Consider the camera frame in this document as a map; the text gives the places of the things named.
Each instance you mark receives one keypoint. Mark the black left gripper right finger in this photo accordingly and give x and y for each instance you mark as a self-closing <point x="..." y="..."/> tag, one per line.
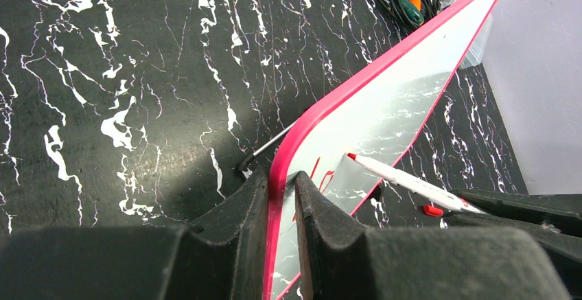
<point x="341" y="258"/>

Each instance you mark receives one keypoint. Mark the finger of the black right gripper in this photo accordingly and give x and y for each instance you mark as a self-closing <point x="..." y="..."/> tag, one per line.
<point x="560" y="237"/>
<point x="563" y="211"/>

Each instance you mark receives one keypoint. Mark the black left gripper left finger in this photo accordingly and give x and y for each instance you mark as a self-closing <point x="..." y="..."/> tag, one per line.
<point x="221" y="256"/>

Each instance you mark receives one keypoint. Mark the red marker cap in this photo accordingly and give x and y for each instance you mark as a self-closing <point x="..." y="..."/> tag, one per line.
<point x="433" y="211"/>

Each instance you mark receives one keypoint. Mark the white red whiteboard marker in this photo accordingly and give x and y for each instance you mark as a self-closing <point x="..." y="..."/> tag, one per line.
<point x="423" y="188"/>

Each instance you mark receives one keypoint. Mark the pink framed whiteboard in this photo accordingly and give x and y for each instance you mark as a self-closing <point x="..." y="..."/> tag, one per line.
<point x="378" y="112"/>

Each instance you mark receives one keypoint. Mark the green cable connector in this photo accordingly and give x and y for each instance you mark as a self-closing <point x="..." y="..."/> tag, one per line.
<point x="411" y="12"/>

